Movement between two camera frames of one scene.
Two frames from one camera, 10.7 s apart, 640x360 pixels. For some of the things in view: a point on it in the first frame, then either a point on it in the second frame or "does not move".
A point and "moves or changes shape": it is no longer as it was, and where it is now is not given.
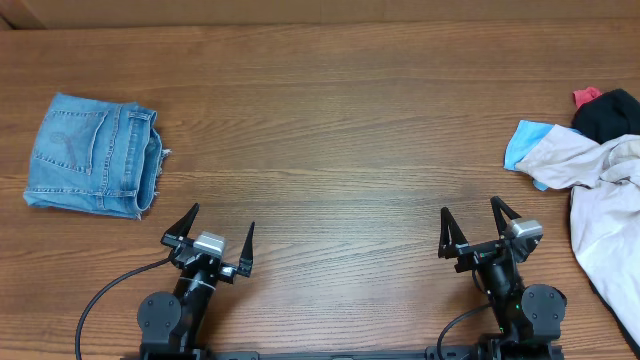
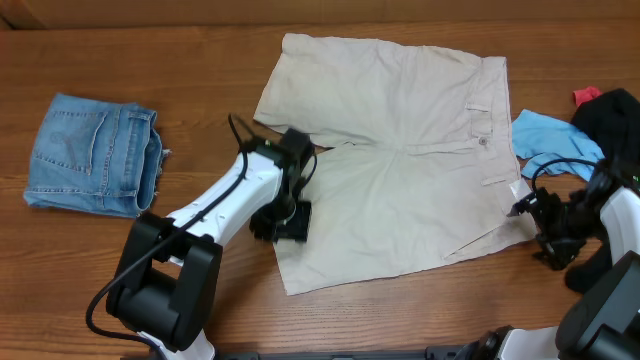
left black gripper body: [226, 273] -> [285, 212]
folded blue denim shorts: [95, 156] does not move
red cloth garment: [583, 96] does not move
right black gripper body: [478, 254] -> [568, 224]
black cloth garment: [609, 115] does not move
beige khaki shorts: [604, 177] moves or changes shape
